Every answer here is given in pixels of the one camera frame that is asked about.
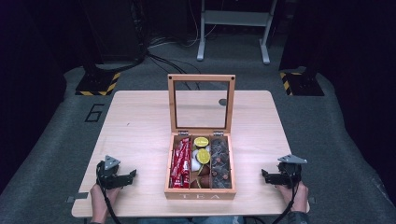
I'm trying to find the white metal stand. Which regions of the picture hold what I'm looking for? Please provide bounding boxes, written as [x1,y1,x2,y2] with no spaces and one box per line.
[196,0,278,65]

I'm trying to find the red sachet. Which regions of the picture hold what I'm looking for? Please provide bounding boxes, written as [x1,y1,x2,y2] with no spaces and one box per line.
[181,137,191,189]
[170,140,185,189]

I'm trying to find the wooden box with glass lid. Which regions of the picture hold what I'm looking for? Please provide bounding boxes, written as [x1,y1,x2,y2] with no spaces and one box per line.
[163,73,236,201]

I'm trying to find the black floor cables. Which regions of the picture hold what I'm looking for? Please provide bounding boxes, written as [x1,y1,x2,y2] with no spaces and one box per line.
[136,34,202,91]

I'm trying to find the grey tape piece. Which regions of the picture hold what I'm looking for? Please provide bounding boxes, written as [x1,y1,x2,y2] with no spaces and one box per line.
[65,191,90,203]

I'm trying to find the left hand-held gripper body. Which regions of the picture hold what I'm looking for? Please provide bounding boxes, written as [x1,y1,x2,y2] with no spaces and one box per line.
[95,154,126,190]

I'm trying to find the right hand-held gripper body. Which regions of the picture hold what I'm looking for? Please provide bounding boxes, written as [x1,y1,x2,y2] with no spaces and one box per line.
[276,154,308,189]

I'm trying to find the person's left hand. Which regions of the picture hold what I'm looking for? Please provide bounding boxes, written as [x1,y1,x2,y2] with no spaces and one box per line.
[90,182,121,223]

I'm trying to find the person's blue jeans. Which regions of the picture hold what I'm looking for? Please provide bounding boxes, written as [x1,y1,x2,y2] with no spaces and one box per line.
[136,216,245,224]

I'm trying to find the dark curtain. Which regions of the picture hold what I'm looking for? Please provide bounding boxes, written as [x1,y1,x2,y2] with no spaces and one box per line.
[311,0,396,200]
[0,0,78,194]

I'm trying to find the white floor cables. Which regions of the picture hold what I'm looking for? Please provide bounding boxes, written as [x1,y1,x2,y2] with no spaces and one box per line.
[148,0,218,49]

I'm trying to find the black stand with striped base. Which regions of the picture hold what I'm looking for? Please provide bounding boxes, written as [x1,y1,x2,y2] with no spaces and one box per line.
[75,0,121,97]
[278,0,325,97]

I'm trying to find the black tape floor marking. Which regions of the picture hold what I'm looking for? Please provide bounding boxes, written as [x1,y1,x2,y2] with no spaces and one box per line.
[84,103,106,123]

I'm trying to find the pile of dark packets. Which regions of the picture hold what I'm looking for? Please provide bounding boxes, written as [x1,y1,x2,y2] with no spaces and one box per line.
[210,137,233,189]

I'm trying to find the person's right hand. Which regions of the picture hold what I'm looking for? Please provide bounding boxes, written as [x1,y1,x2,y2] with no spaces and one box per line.
[275,181,309,215]

